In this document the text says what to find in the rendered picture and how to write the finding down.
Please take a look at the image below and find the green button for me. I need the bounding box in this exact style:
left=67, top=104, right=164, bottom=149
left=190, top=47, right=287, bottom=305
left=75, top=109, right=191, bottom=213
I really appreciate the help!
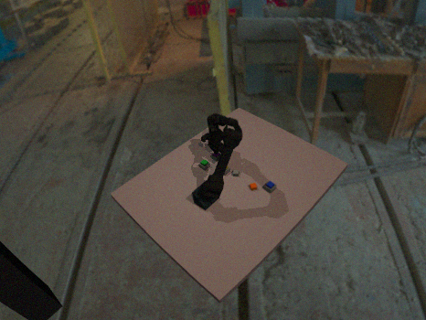
left=199, top=159, right=211, bottom=170

